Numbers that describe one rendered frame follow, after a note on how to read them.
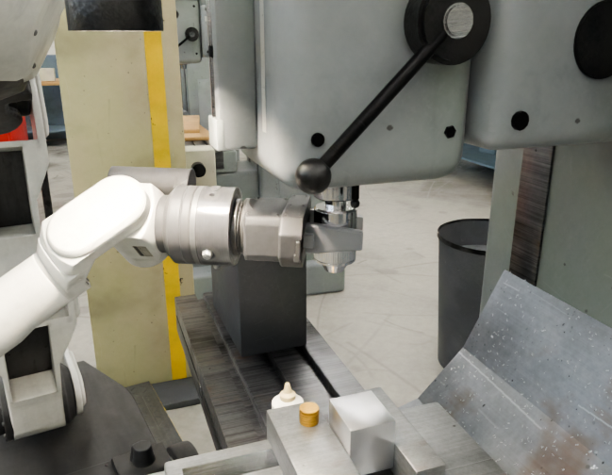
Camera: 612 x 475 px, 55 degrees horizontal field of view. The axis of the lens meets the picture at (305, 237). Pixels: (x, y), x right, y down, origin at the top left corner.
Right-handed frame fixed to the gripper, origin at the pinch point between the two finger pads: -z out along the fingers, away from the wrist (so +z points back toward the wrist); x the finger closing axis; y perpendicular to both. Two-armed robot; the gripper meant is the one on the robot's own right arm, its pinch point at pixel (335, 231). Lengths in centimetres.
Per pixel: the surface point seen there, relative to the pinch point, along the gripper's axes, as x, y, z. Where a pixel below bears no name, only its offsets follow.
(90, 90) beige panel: 146, -1, 94
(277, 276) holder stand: 28.4, 17.7, 10.3
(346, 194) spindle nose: -2.1, -4.7, -1.1
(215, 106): -5.8, -13.8, 11.5
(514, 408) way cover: 12.7, 29.7, -25.9
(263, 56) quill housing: -8.2, -18.5, 6.5
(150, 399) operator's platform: 87, 85, 57
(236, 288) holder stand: 26.8, 19.6, 17.0
